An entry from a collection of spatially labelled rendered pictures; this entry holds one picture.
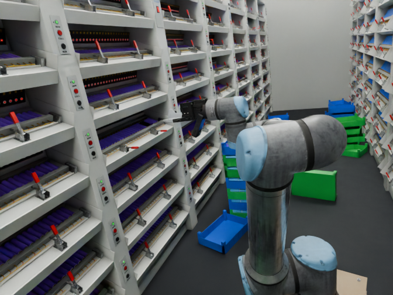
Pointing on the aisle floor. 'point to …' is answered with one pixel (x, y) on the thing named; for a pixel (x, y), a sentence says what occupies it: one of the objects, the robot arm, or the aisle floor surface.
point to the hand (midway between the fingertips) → (169, 119)
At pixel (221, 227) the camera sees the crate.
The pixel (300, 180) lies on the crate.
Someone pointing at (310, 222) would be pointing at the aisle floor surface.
